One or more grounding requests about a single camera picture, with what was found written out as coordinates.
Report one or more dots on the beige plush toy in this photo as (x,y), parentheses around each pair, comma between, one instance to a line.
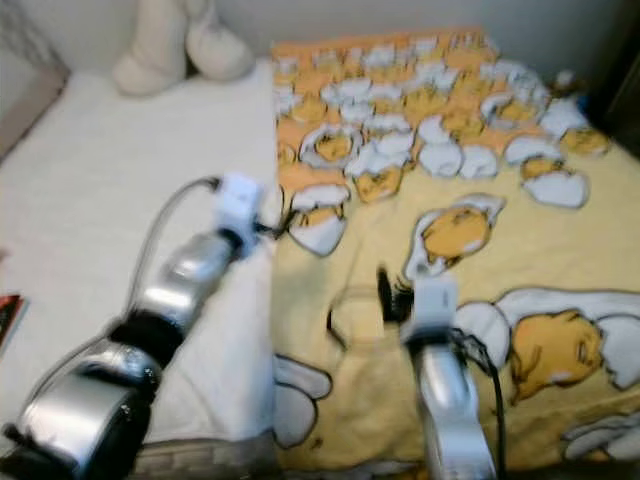
(180,48)

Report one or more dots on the white ornament printed panel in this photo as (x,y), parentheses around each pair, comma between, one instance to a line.
(25,90)

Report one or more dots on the dark book with red cover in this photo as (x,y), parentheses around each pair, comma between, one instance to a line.
(12,320)

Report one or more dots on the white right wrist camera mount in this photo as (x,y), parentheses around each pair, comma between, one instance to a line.
(430,310)

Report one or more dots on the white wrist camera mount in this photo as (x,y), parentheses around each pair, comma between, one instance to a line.
(430,310)
(242,203)

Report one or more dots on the yellow cartoon egg blanket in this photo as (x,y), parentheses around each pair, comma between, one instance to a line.
(460,150)

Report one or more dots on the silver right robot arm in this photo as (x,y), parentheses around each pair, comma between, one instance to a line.
(450,410)

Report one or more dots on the bed with white mattress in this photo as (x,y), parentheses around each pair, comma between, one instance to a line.
(100,200)

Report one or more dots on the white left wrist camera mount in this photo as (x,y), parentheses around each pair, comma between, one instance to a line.
(242,203)

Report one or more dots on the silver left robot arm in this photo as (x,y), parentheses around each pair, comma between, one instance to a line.
(130,370)

